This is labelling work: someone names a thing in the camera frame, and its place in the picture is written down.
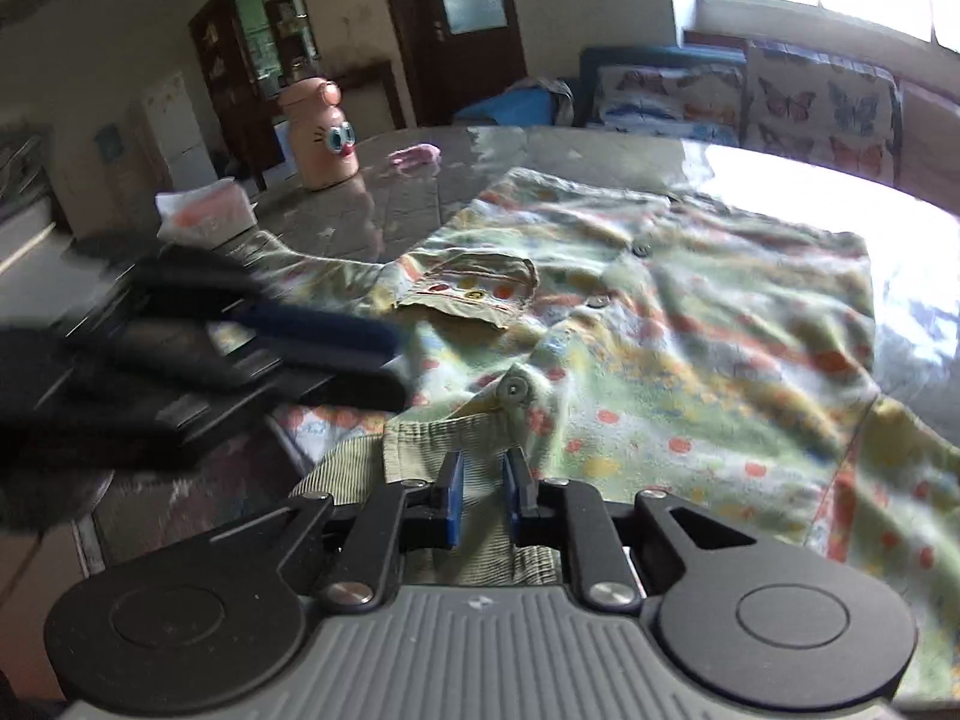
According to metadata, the small pink toy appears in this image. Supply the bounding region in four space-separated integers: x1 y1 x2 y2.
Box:
386 144 442 173

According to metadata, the grey crumpled cloth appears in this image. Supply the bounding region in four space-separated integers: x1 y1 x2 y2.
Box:
525 77 575 125

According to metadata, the green patterned children's shirt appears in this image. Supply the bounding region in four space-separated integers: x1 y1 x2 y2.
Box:
217 165 960 691

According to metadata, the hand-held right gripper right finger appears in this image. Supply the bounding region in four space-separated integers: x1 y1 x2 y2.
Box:
501 447 773 611

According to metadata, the square butterfly print cushion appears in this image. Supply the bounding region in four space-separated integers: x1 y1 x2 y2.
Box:
742 41 905 185

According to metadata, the beige cushion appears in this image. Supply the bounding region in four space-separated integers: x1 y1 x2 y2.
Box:
896 79 960 215

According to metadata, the dark wooden glass door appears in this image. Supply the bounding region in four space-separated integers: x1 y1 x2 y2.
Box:
375 0 530 128

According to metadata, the dark wooden cabinet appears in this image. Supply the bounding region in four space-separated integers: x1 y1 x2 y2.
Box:
187 0 323 173

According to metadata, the blue folded blanket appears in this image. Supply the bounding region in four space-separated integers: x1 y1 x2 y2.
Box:
452 86 571 126

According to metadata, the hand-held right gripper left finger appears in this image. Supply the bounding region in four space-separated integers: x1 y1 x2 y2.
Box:
199 451 464 612

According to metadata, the pink tissue box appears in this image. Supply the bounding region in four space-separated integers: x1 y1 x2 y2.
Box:
155 178 260 248

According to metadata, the blue sofa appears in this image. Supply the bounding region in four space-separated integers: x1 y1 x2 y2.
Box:
577 37 960 196

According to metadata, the long butterfly print cushion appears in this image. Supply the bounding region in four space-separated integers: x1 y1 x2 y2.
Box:
596 64 747 143

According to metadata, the white refrigerator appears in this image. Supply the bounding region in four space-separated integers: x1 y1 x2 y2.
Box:
142 71 218 192

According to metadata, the pink cartoon water bottle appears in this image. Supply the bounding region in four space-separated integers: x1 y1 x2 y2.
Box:
277 79 359 192

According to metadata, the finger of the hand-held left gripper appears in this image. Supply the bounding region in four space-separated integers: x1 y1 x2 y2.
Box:
90 319 412 413
131 247 402 362

